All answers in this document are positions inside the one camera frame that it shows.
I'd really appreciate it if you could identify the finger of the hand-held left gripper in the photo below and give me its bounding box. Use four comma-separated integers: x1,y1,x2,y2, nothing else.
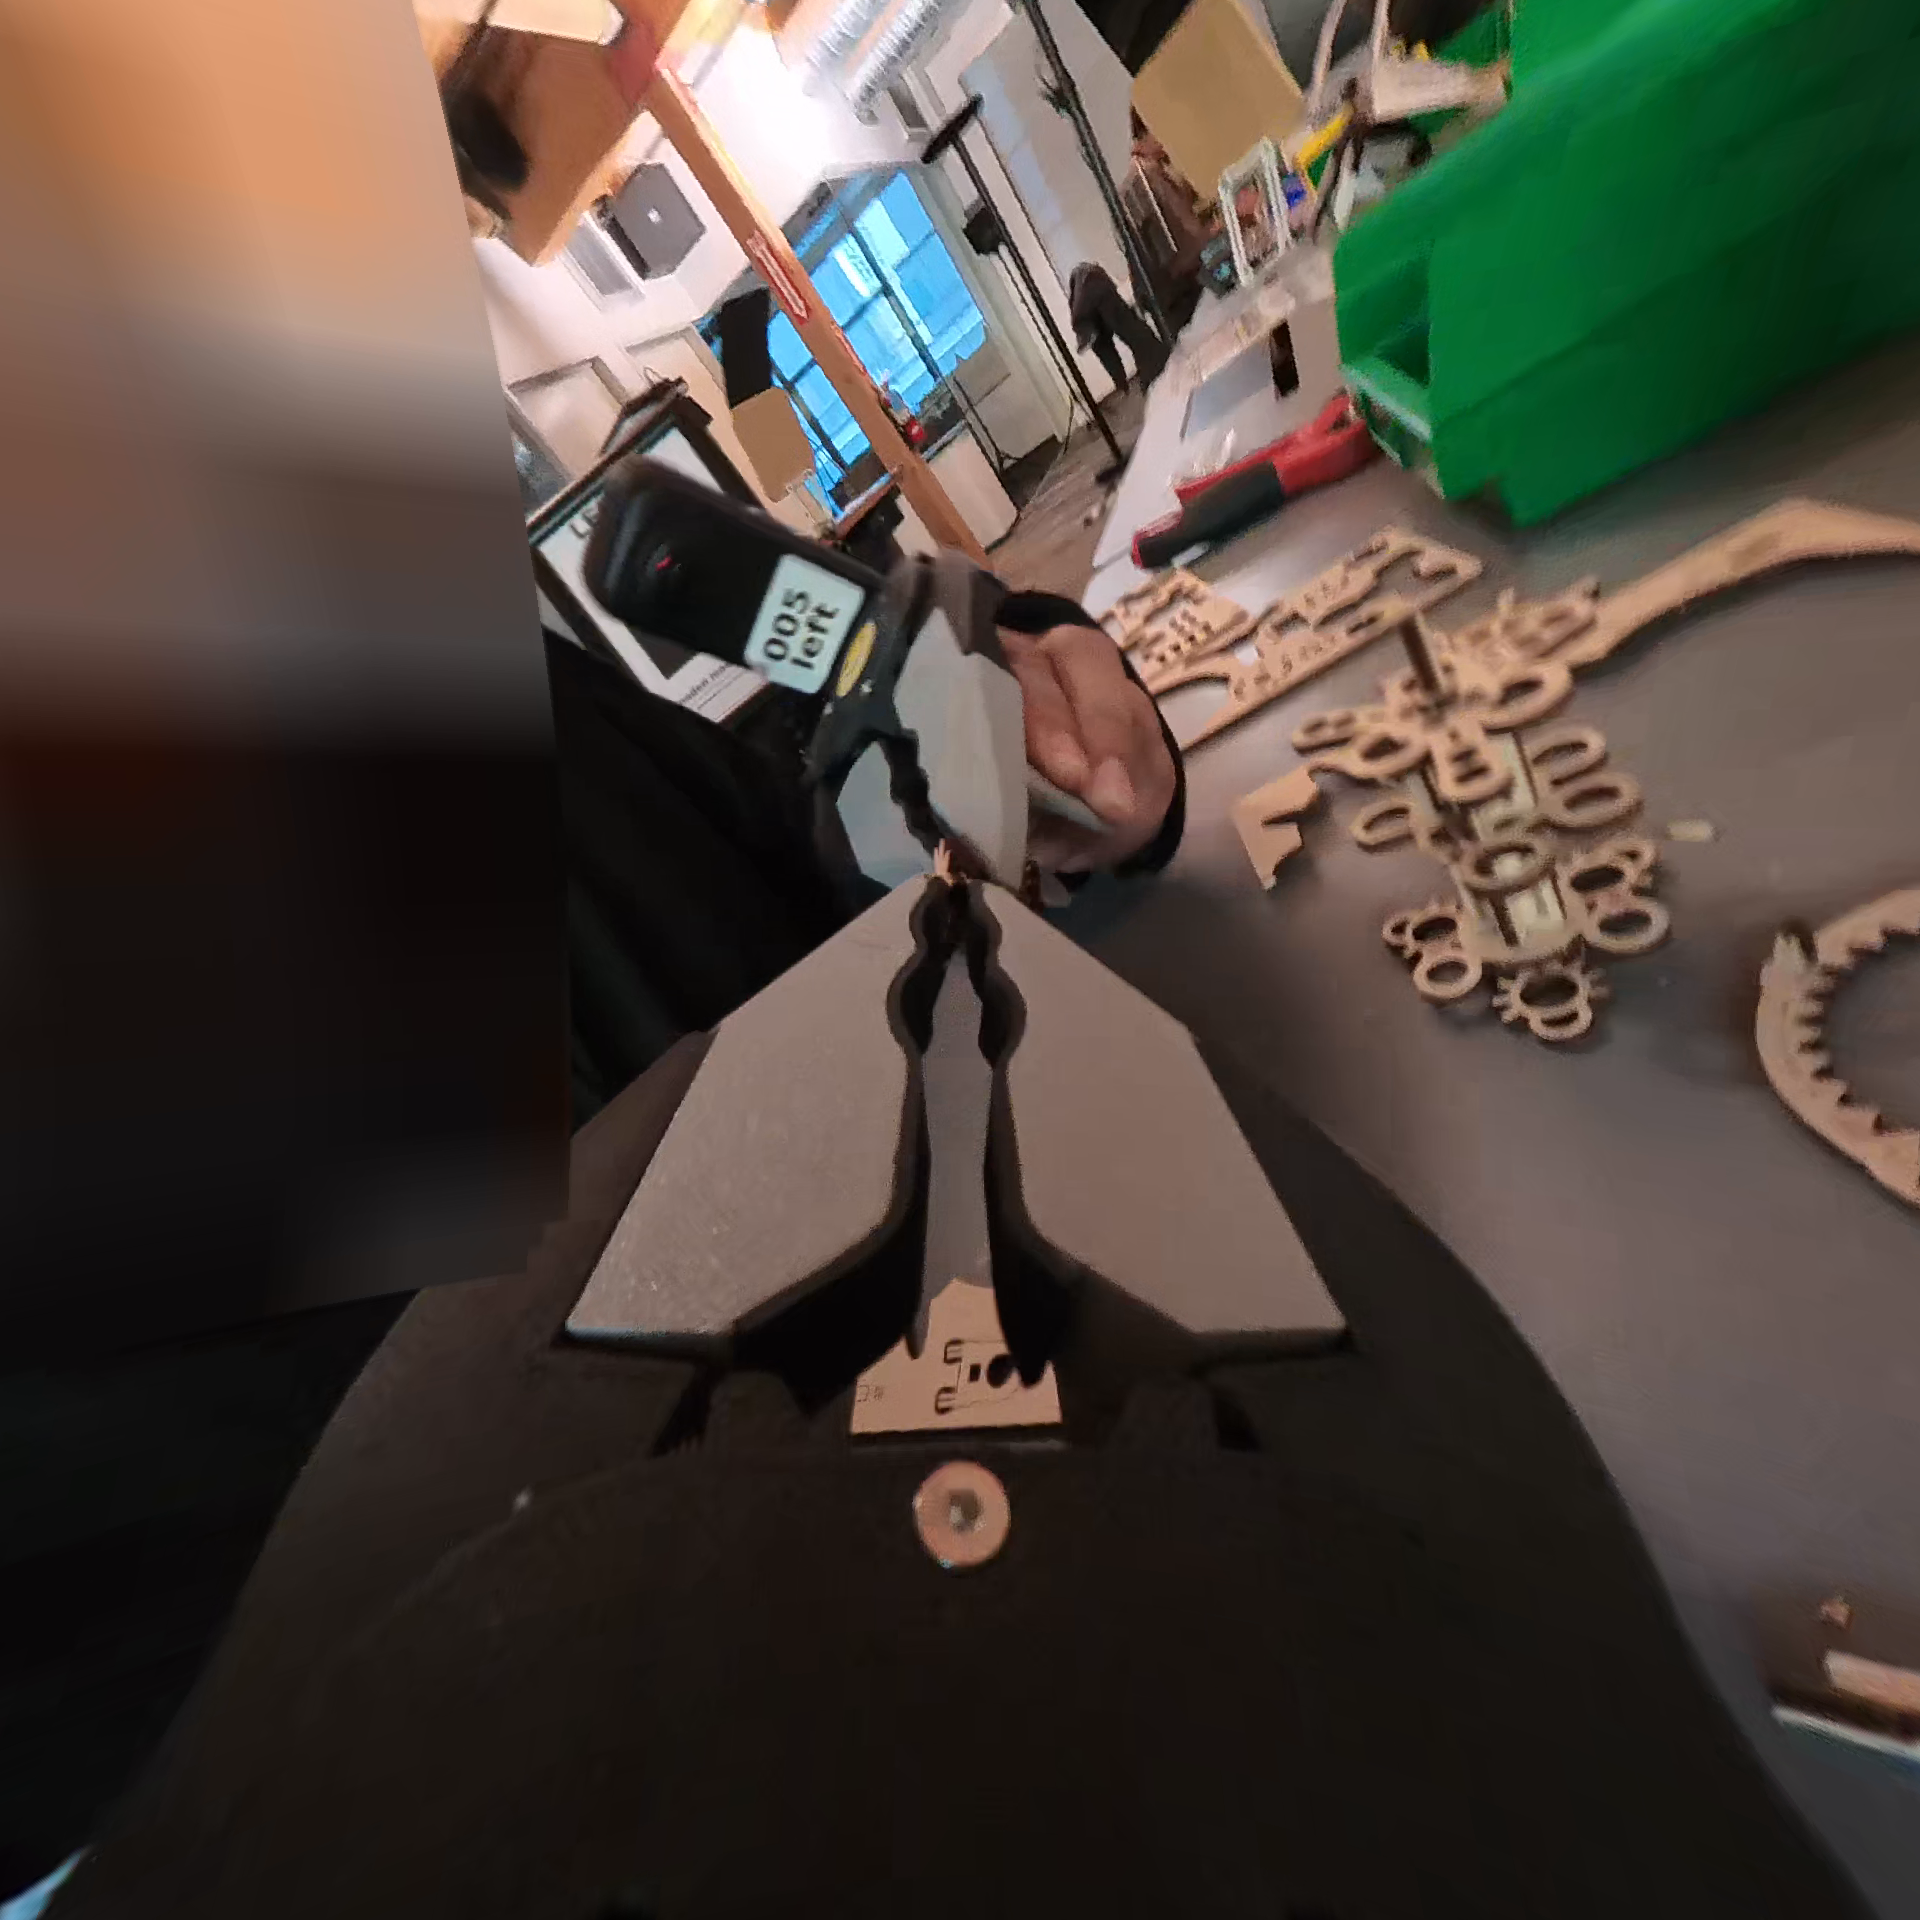
831,732,945,888
884,602,1041,888

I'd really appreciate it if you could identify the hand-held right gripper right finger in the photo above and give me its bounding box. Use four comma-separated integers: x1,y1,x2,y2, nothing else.
957,877,1348,1389

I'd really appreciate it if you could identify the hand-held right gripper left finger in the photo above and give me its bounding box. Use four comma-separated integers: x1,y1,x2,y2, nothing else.
564,877,943,1404

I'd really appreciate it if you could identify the punched wooden parts sheet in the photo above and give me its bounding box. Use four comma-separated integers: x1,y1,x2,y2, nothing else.
1099,525,1489,753

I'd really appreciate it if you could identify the wooden gear model assembly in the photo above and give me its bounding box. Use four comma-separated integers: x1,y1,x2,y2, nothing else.
1293,597,1676,1046

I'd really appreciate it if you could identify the person's left hand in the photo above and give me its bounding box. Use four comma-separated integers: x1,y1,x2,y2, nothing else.
996,617,1192,881

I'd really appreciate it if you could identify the black framed display screen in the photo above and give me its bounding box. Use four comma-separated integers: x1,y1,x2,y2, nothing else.
529,392,771,724

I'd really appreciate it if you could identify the person's black jacket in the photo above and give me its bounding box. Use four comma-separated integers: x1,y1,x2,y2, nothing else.
544,631,904,1104

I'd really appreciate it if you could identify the small notched wooden part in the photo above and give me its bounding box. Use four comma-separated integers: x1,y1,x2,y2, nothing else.
1232,765,1333,890

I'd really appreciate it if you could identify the red and black tool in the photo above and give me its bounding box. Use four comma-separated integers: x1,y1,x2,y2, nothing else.
1129,392,1376,574

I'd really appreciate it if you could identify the black light stand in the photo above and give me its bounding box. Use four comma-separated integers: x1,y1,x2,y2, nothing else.
1020,0,1186,482

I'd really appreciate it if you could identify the brown cardboard panel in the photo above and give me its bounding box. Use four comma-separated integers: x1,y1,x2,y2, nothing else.
1129,0,1308,159

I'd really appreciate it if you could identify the long curved wooden part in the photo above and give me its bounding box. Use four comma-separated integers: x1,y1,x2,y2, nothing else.
1583,498,1920,665

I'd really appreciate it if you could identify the green plastic bin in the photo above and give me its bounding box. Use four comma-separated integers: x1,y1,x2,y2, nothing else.
1330,0,1920,528

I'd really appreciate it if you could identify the flat wooden scrap piece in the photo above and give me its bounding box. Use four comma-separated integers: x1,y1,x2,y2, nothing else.
1768,1593,1920,1767

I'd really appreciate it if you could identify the wooden support post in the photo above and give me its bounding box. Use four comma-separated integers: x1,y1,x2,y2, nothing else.
642,60,994,560

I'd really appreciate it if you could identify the black wall box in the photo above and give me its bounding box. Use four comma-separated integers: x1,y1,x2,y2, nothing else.
597,161,708,280

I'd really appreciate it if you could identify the white picture frame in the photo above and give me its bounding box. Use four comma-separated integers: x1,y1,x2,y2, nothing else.
1211,140,1296,290

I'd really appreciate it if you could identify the toothed wooden ring part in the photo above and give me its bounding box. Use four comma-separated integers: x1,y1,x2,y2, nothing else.
1751,884,1920,1210

